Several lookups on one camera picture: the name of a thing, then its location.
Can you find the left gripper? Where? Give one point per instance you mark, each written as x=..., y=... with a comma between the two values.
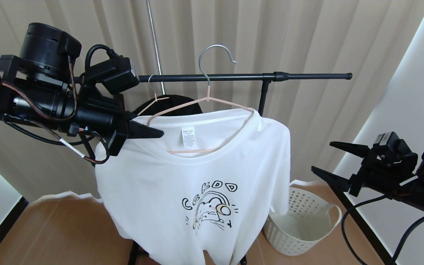
x=42, y=105

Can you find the white garment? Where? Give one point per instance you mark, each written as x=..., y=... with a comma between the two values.
x=153, y=184

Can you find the black clothes rack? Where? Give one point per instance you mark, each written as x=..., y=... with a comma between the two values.
x=271, y=77

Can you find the pink clothes hanger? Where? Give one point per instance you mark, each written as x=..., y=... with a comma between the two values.
x=155, y=97
x=207, y=92

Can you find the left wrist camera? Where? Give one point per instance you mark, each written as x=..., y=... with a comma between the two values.
x=116, y=75

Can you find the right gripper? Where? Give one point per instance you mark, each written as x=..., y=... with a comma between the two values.
x=361, y=176

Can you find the black garment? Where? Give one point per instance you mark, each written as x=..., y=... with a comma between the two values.
x=182, y=101

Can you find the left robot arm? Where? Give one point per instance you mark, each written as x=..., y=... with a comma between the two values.
x=46, y=48

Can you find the white laundry basket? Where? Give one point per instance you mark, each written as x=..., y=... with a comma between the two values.
x=293, y=247

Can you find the beige curtain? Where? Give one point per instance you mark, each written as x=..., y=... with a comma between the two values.
x=307, y=36

